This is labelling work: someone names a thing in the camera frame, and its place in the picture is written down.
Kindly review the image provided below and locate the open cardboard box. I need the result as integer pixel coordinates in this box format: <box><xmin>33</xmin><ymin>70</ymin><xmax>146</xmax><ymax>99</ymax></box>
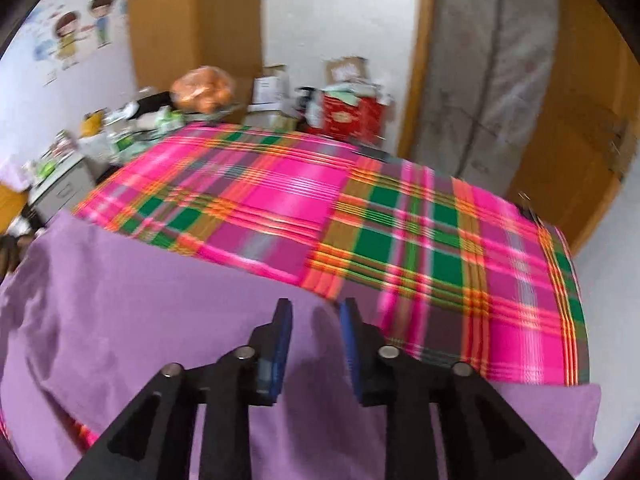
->
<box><xmin>324</xmin><ymin>57</ymin><xmax>371</xmax><ymax>86</ymax></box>

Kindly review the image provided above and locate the cartoon wall sticker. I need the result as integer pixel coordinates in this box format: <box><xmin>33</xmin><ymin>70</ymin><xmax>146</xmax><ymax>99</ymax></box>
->
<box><xmin>27</xmin><ymin>0</ymin><xmax>128</xmax><ymax>86</ymax></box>

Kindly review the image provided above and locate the red box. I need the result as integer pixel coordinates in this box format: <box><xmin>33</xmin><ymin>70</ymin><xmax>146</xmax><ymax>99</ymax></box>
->
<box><xmin>320</xmin><ymin>92</ymin><xmax>386</xmax><ymax>143</ymax></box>

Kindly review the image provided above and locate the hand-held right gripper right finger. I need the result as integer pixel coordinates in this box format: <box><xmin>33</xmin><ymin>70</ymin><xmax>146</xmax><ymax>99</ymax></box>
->
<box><xmin>339</xmin><ymin>297</ymin><xmax>576</xmax><ymax>480</ymax></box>

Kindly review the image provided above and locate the clear plastic door curtain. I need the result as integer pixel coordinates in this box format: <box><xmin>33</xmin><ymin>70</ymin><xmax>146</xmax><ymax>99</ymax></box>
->
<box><xmin>410</xmin><ymin>0</ymin><xmax>561</xmax><ymax>181</ymax></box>

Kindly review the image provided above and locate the wooden wardrobe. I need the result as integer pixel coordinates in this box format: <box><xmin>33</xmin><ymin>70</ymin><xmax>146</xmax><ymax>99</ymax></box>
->
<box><xmin>125</xmin><ymin>0</ymin><xmax>263</xmax><ymax>96</ymax></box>

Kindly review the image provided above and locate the wooden door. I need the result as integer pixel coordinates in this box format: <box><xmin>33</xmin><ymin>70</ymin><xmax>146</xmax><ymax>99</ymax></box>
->
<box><xmin>505</xmin><ymin>0</ymin><xmax>636</xmax><ymax>256</ymax></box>

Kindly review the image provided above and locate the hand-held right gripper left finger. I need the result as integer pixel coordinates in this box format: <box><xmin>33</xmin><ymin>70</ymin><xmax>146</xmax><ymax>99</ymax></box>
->
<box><xmin>67</xmin><ymin>298</ymin><xmax>294</xmax><ymax>480</ymax></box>

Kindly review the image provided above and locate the grey drawer cabinet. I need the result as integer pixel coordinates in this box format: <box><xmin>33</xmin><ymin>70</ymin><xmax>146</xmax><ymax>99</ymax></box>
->
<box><xmin>27</xmin><ymin>152</ymin><xmax>98</xmax><ymax>226</ymax></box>

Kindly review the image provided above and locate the plaid bed sheet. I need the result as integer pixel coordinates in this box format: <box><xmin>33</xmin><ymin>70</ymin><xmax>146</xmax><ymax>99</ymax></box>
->
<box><xmin>0</xmin><ymin>124</ymin><xmax>591</xmax><ymax>448</ymax></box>

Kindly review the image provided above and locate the yellow paper bag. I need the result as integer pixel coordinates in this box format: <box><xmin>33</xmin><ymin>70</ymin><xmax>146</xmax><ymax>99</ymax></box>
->
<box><xmin>80</xmin><ymin>110</ymin><xmax>106</xmax><ymax>136</ymax></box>

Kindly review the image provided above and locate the purple sweater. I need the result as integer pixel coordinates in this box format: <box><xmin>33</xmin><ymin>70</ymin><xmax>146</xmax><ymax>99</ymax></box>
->
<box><xmin>0</xmin><ymin>210</ymin><xmax>603</xmax><ymax>480</ymax></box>

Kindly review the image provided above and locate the small white box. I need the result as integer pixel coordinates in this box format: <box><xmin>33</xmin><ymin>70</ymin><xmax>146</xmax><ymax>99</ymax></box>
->
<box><xmin>250</xmin><ymin>65</ymin><xmax>291</xmax><ymax>111</ymax></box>

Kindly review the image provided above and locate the bag of oranges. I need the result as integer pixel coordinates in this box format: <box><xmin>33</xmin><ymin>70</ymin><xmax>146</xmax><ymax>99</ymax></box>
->
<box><xmin>170</xmin><ymin>66</ymin><xmax>236</xmax><ymax>113</ymax></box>

